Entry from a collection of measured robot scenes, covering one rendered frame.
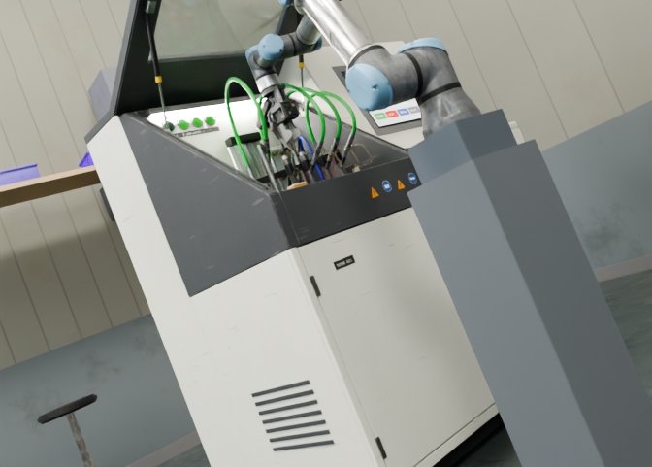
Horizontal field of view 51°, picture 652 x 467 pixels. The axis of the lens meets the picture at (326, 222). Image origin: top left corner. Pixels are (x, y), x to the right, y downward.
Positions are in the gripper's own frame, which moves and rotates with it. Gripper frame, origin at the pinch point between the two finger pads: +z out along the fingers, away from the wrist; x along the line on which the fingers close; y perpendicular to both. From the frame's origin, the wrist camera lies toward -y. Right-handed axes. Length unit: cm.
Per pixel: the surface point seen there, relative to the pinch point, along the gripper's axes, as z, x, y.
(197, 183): 2.9, -35.2, -7.2
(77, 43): -171, 84, -249
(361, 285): 51, -15, 22
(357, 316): 58, -21, 22
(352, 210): 28.8, -6.6, 21.9
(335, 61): -34, 53, -12
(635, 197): 70, 248, -8
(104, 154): -26, -35, -54
